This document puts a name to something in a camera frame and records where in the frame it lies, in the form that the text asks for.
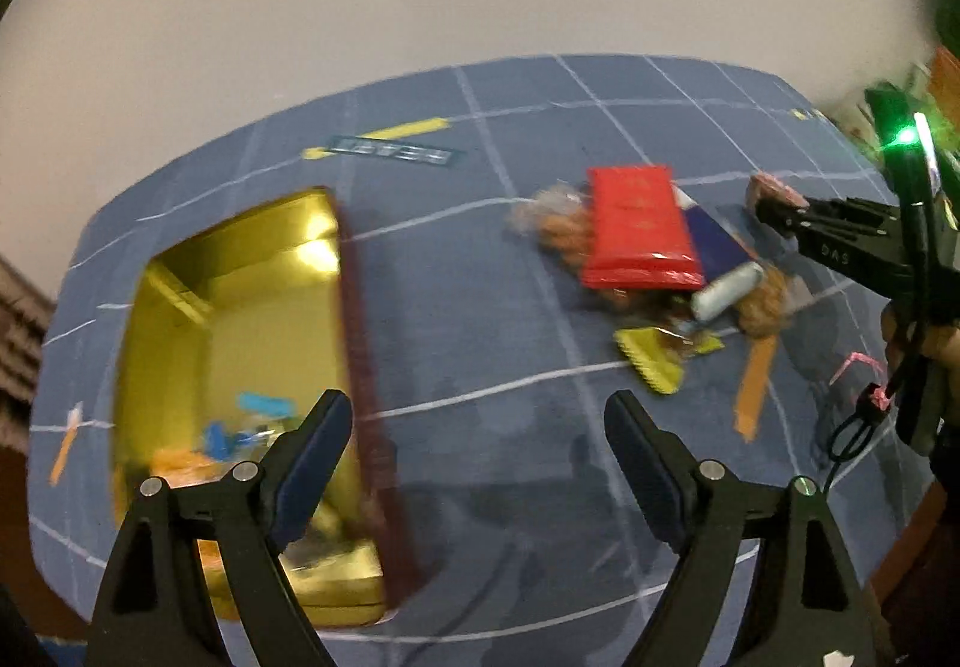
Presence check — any woven basket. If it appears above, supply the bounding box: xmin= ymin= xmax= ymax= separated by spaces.
xmin=0 ymin=254 xmax=57 ymax=450

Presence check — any maroon tin box gold inside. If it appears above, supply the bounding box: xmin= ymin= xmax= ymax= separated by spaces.
xmin=111 ymin=185 xmax=421 ymax=630

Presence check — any person's right hand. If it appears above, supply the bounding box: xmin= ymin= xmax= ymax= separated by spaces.
xmin=881 ymin=303 xmax=960 ymax=374

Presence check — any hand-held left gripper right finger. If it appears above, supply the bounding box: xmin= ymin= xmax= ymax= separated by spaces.
xmin=604 ymin=389 xmax=897 ymax=667

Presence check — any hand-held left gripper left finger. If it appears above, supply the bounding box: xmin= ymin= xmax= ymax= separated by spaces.
xmin=88 ymin=388 xmax=355 ymax=667

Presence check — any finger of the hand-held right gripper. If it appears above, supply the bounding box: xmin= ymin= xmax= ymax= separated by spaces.
xmin=756 ymin=196 xmax=901 ymax=233
xmin=784 ymin=224 xmax=920 ymax=297

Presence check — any pink cord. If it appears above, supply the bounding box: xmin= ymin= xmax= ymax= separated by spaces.
xmin=829 ymin=352 xmax=893 ymax=413

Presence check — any blue and clear snack packet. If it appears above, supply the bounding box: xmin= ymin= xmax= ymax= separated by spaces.
xmin=202 ymin=419 xmax=278 ymax=458

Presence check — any orange snack packet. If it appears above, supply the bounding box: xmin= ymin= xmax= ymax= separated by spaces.
xmin=150 ymin=449 xmax=226 ymax=492

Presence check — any black cable loop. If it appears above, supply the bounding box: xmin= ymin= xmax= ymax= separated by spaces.
xmin=827 ymin=382 xmax=897 ymax=488

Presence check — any clear brown candy packet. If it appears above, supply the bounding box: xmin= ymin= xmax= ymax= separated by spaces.
xmin=660 ymin=307 xmax=725 ymax=357

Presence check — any yellow snack packet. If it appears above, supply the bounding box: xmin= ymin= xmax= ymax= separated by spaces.
xmin=613 ymin=327 xmax=687 ymax=396

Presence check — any clear packet of orange nuts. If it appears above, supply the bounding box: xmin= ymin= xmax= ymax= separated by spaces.
xmin=735 ymin=266 xmax=792 ymax=338

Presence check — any navy blue snack packet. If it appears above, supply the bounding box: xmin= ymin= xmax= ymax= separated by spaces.
xmin=671 ymin=183 xmax=762 ymax=278

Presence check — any red snack packet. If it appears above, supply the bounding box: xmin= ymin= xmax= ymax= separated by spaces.
xmin=580 ymin=164 xmax=706 ymax=289

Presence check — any small light blue packet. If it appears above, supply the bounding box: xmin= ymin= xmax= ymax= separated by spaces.
xmin=238 ymin=393 xmax=292 ymax=417

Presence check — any clear packet of peanuts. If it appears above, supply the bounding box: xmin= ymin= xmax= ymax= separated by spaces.
xmin=512 ymin=185 xmax=597 ymax=271

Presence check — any blue checked tablecloth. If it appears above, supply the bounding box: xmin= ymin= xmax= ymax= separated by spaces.
xmin=26 ymin=53 xmax=946 ymax=667

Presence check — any reddish brown snack packet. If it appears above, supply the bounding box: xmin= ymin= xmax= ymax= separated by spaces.
xmin=746 ymin=172 xmax=809 ymax=212

